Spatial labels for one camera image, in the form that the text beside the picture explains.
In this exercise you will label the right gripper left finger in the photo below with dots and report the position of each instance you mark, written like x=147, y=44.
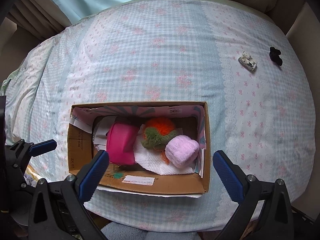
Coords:
x=78, y=189

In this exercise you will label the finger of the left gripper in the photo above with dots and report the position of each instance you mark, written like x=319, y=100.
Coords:
x=41, y=146

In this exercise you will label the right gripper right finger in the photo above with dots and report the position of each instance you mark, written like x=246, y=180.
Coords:
x=242, y=189

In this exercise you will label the magenta fabric pouch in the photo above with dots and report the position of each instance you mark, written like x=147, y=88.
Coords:
x=120, y=141

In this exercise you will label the pink fuzzy sock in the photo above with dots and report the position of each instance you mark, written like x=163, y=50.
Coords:
x=181, y=151

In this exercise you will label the white paper towel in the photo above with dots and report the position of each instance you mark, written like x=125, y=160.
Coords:
x=151, y=160

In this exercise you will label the orange pompom with green leaves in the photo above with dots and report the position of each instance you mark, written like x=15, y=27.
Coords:
x=157, y=133

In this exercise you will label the black sock bundle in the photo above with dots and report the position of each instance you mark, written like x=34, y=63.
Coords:
x=274, y=55

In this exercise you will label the blue checked bed blanket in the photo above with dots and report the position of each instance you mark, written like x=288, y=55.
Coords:
x=172, y=50

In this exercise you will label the beige left curtain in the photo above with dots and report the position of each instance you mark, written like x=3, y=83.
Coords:
x=42, y=18

